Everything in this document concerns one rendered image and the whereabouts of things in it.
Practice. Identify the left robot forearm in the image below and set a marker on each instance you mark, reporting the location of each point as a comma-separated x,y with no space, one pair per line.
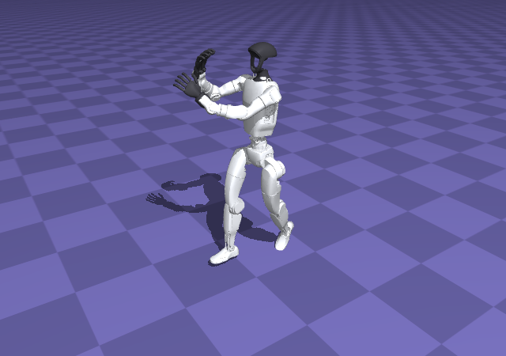
227,111

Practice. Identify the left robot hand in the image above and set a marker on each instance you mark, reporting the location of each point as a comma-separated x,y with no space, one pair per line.
192,89

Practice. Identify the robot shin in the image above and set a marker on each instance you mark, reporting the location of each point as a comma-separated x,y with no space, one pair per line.
281,219
231,223

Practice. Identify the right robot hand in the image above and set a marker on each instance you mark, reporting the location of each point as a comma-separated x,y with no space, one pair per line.
199,67

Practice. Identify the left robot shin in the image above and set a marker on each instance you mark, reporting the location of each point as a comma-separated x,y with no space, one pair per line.
281,219

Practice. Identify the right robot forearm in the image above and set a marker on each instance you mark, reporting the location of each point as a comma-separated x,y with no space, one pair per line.
206,86

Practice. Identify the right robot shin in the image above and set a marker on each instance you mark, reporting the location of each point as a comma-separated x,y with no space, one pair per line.
231,223

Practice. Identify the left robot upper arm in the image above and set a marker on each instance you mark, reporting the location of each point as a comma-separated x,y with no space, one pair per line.
270,96

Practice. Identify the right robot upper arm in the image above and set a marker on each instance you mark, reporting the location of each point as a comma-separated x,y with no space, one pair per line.
228,88

